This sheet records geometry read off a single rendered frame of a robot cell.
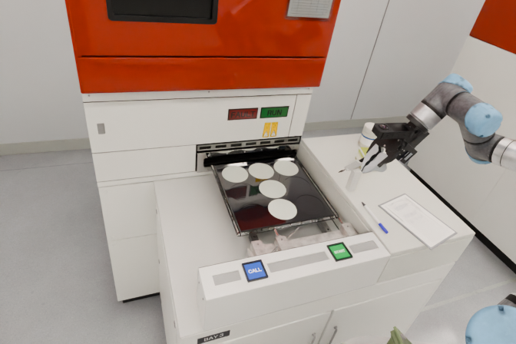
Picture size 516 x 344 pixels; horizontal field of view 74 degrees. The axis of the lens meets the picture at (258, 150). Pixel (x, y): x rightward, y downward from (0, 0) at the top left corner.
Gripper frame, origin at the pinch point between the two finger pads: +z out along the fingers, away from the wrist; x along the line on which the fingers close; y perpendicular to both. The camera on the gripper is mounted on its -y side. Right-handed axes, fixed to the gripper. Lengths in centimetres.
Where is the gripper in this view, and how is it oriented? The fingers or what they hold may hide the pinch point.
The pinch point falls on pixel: (363, 168)
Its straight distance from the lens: 107.8
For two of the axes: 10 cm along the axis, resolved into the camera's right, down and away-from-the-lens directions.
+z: -6.3, 7.1, 3.1
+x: -2.9, -5.9, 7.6
